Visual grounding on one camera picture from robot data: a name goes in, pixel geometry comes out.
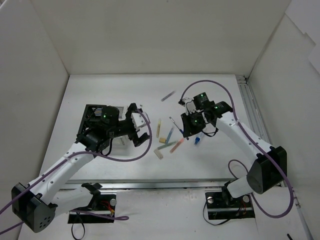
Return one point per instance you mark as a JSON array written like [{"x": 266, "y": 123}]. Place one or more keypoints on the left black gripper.
[{"x": 131, "y": 128}]

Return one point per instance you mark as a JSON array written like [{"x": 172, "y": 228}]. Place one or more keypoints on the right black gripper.
[{"x": 189, "y": 125}]

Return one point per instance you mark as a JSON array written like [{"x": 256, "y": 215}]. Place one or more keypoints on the teal blue pen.
[{"x": 169, "y": 135}]

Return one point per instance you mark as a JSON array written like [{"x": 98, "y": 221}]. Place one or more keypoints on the blue ballpoint pen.
[{"x": 178, "y": 127}]

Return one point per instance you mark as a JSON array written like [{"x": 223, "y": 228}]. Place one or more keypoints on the cream eraser stick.
[{"x": 158, "y": 129}]

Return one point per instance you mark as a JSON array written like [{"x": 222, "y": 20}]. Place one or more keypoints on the orange red marker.
[{"x": 177, "y": 145}]

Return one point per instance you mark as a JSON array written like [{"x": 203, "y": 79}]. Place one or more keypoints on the small yellow eraser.
[{"x": 162, "y": 140}]

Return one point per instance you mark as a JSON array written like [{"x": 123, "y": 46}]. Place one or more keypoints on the green grey marker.
[{"x": 167, "y": 145}]

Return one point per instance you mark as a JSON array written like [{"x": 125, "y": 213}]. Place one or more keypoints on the beige rectangular eraser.
[{"x": 158, "y": 154}]

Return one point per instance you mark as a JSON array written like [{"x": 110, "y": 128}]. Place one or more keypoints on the purple grey pen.
[{"x": 168, "y": 96}]

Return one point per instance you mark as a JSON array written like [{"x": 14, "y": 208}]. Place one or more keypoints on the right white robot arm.
[{"x": 268, "y": 164}]

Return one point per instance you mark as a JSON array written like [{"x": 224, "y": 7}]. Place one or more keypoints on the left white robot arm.
[{"x": 38, "y": 202}]

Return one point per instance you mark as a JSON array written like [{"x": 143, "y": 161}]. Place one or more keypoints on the clear blue-capped glue bottle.
[{"x": 197, "y": 140}]

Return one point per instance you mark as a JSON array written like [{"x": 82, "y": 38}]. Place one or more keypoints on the white slatted organizer box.
[{"x": 120, "y": 140}]

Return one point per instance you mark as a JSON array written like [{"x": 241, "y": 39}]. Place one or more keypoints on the black slatted organizer box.
[{"x": 91, "y": 114}]

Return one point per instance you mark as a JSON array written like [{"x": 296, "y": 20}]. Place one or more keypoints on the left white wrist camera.
[{"x": 139, "y": 120}]

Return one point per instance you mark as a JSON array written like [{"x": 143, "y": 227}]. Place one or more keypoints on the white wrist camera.
[
  {"x": 139, "y": 120},
  {"x": 189, "y": 105}
]

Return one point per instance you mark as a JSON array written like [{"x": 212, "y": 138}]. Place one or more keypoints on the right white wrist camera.
[{"x": 189, "y": 105}]

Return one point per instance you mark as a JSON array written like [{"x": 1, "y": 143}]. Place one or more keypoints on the aluminium front rail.
[{"x": 149, "y": 184}]

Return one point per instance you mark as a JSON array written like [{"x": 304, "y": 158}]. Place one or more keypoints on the aluminium side rail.
[{"x": 251, "y": 107}]

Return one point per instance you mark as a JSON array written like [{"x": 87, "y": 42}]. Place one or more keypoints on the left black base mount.
[{"x": 105, "y": 204}]

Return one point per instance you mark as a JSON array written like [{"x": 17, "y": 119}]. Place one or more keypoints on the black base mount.
[
  {"x": 105, "y": 204},
  {"x": 236, "y": 208}
]

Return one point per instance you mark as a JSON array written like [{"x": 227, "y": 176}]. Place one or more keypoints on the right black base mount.
[{"x": 236, "y": 208}]

